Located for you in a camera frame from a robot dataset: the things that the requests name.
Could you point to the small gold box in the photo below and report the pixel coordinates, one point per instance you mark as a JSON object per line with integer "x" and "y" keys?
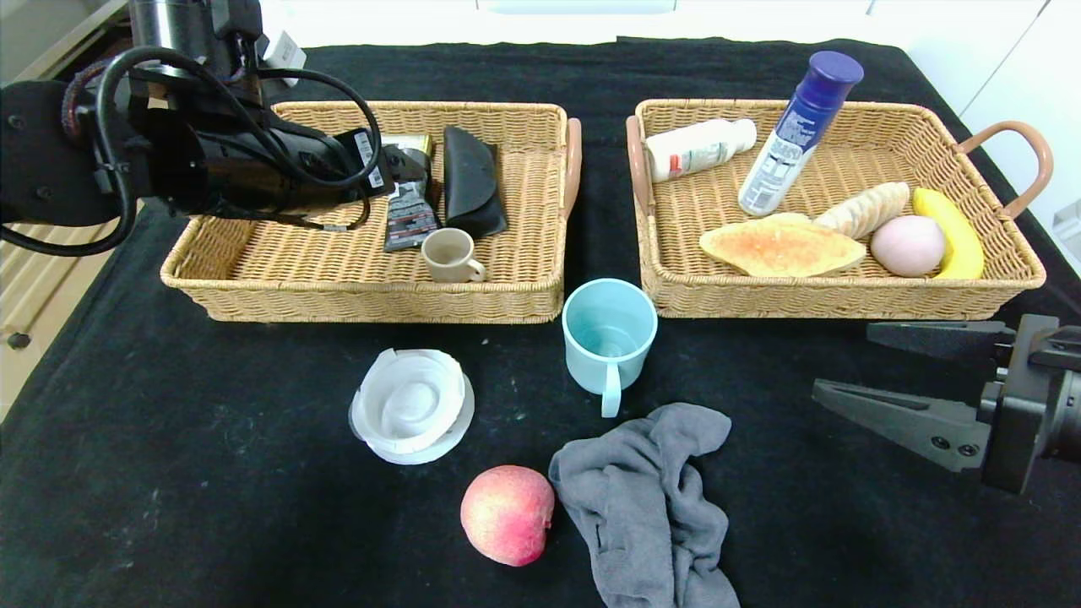
{"x": 414, "y": 141}

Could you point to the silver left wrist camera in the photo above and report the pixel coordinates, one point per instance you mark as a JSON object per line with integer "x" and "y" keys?
{"x": 283, "y": 51}

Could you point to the dark jar with printed label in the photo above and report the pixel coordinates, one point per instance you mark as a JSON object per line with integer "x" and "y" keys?
{"x": 412, "y": 215}

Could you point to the flat toasted bread slice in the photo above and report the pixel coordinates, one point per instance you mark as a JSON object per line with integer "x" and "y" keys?
{"x": 781, "y": 246}

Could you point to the light wooden wheeled rack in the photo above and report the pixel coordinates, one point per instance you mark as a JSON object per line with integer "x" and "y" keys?
{"x": 42, "y": 287}

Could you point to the spray can with blue cap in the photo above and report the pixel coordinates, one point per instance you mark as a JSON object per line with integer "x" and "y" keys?
{"x": 794, "y": 135}

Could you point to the white plastic bottle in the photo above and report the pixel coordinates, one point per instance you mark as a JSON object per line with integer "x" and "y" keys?
{"x": 697, "y": 150}

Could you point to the small beige ceramic cup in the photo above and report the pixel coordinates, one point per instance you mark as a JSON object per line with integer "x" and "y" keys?
{"x": 448, "y": 253}

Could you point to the pale pink round fruit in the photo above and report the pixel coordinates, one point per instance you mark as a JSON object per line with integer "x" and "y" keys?
{"x": 905, "y": 245}

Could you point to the yellow banana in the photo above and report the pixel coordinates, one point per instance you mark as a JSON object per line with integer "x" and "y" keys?
{"x": 954, "y": 232}

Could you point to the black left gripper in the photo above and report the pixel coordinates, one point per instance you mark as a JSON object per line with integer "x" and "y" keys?
{"x": 366, "y": 159}

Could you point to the white plastic lid dish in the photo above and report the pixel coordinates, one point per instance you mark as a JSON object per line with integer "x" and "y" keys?
{"x": 414, "y": 405}

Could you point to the grey cloth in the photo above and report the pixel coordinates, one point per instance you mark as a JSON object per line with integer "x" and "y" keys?
{"x": 642, "y": 507}

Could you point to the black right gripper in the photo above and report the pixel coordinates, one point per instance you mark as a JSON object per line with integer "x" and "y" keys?
{"x": 1016, "y": 405}

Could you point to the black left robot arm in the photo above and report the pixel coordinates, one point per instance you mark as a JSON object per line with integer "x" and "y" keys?
{"x": 194, "y": 160}

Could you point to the wooden shelf unit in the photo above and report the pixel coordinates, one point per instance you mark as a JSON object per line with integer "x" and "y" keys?
{"x": 51, "y": 34}

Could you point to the black soft pouch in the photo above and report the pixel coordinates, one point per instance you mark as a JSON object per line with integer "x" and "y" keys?
{"x": 473, "y": 181}

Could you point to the light blue plastic mug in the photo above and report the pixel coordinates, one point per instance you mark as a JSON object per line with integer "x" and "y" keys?
{"x": 604, "y": 338}

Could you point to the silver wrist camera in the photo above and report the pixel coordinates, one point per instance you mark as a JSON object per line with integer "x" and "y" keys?
{"x": 1068, "y": 236}
{"x": 283, "y": 51}

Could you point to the golden striped croissant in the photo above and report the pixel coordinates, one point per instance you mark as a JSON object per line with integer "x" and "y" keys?
{"x": 861, "y": 211}

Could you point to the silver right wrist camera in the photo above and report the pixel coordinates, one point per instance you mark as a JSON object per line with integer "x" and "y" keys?
{"x": 1068, "y": 236}

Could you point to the red apple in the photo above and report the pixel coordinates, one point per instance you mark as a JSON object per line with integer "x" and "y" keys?
{"x": 507, "y": 515}

